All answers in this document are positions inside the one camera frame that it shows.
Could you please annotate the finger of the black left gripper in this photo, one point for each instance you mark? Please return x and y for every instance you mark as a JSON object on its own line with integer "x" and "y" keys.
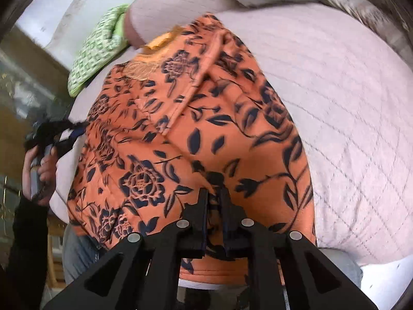
{"x": 72, "y": 132}

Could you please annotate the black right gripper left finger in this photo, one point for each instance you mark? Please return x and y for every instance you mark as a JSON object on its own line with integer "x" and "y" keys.
{"x": 160, "y": 255}

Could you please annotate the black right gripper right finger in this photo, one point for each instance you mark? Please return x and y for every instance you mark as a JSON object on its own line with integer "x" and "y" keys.
{"x": 246, "y": 238}

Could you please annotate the orange black floral garment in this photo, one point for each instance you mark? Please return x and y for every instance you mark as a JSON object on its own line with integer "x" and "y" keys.
{"x": 193, "y": 110}

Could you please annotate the black sleeved left forearm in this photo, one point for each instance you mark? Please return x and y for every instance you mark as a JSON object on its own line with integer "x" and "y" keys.
{"x": 23, "y": 280}

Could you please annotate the person's left hand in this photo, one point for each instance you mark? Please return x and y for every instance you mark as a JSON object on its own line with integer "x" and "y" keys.
{"x": 46, "y": 173}

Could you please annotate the glass wooden cabinet door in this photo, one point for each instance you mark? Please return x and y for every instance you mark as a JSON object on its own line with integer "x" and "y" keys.
{"x": 33, "y": 88}

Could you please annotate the wooden stool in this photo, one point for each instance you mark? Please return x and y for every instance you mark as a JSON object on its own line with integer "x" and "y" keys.
{"x": 55, "y": 274}

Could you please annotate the blue denim jeans leg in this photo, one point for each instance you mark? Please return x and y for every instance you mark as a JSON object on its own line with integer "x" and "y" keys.
{"x": 79, "y": 253}

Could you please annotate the green patterned cloth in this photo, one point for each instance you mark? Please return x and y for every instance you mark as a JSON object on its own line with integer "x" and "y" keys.
{"x": 105, "y": 41}

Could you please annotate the pink pillow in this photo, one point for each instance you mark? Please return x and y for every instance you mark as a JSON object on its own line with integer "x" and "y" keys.
{"x": 147, "y": 19}

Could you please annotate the beige striped pillow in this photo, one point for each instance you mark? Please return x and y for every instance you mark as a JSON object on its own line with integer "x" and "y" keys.
{"x": 380, "y": 23}

